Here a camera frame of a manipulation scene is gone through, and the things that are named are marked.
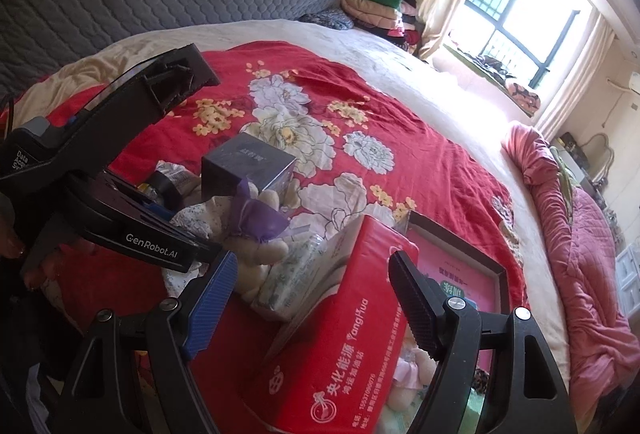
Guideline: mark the floral folded blanket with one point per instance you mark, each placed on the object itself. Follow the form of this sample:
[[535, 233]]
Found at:
[[522, 97]]

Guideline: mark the pink plush bear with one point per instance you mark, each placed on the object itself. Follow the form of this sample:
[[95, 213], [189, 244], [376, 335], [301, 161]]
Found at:
[[412, 364]]

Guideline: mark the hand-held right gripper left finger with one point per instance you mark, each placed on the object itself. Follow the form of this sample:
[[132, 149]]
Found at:
[[212, 304]]

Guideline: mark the white air conditioner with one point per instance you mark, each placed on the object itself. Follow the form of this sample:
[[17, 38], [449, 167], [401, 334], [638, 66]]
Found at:
[[635, 83]]

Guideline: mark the window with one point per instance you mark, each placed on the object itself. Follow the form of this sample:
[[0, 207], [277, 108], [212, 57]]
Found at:
[[520, 14]]

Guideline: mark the green cloth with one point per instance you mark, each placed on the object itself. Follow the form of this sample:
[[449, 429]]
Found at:
[[562, 174]]

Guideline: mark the cream bedsheet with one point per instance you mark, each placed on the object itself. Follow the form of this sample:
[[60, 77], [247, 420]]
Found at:
[[400, 64]]

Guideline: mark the white floral cloth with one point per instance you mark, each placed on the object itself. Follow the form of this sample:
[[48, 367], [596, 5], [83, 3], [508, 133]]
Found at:
[[300, 274]]

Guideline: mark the silver snack packet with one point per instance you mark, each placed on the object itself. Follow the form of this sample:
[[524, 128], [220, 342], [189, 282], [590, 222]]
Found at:
[[175, 170]]

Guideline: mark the dark clothes pile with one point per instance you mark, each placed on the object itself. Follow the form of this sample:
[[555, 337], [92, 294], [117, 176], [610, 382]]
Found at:
[[485, 64]]

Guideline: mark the white drawer cabinet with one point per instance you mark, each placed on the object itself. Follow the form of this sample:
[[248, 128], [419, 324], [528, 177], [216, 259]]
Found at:
[[630, 284]]

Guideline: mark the person's left hand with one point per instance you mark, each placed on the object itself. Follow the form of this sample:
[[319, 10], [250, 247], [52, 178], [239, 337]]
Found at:
[[10, 234]]

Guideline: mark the dark patterned pillow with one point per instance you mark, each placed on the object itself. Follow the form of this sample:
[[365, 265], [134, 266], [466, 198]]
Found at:
[[327, 20]]

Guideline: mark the pink quilt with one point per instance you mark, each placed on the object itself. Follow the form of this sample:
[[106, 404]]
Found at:
[[590, 264]]

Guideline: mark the arched silver mirror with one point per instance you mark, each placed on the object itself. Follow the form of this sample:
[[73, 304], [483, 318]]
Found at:
[[600, 154]]

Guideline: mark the red tissue box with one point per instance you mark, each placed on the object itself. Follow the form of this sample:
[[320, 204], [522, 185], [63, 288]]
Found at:
[[340, 329]]

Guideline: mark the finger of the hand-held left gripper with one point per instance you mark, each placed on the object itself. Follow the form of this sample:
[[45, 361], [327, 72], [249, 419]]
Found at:
[[135, 104], [150, 236]]

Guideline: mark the blue box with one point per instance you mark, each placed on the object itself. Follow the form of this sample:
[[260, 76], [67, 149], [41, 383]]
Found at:
[[240, 164]]

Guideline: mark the cream plush toy purple ribbon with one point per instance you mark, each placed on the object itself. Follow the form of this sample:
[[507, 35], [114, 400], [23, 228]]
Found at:
[[260, 239]]

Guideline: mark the red floral blanket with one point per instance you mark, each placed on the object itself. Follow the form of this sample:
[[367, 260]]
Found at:
[[400, 114]]

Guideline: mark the leopard print cloth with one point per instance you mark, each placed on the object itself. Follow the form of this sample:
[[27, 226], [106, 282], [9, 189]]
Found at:
[[481, 381]]

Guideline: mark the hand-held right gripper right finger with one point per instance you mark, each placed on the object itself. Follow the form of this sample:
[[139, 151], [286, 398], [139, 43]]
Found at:
[[420, 309]]

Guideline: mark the stack of folded blankets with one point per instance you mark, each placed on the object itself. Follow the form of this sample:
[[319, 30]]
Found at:
[[375, 9]]

